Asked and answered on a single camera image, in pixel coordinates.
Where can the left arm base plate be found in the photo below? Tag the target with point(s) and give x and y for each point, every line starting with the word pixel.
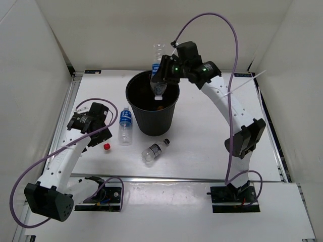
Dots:
pixel 109 197

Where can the black label clear bottle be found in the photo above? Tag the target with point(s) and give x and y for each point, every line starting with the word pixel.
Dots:
pixel 155 150

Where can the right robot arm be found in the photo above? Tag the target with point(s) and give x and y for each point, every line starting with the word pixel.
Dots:
pixel 245 130

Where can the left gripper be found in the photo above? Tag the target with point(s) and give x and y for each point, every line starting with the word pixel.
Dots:
pixel 105 135

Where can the red cap clear bottle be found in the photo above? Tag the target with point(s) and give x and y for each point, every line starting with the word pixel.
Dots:
pixel 106 146

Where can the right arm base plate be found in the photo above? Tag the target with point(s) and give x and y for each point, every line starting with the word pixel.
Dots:
pixel 223 200

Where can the black plastic bin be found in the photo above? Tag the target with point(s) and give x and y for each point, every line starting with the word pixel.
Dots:
pixel 139 95

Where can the blue label bottle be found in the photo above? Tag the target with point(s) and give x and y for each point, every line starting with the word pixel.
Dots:
pixel 125 127
pixel 158 86

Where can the metal table rail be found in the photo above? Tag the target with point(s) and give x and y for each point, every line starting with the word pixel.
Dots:
pixel 144 179

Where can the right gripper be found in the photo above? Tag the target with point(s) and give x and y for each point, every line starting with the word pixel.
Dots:
pixel 161 73

